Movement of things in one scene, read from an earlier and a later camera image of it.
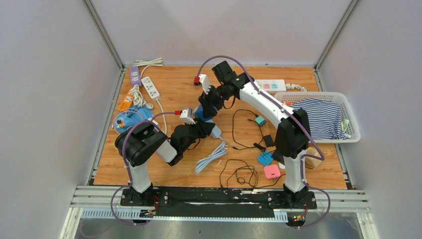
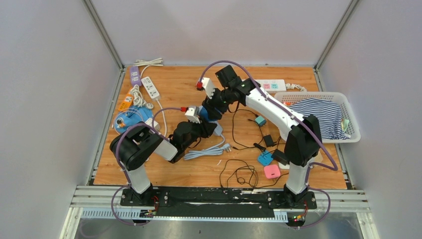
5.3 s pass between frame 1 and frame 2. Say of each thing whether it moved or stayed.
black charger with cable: moved
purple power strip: stayed
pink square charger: stayed
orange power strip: stayed
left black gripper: stayed
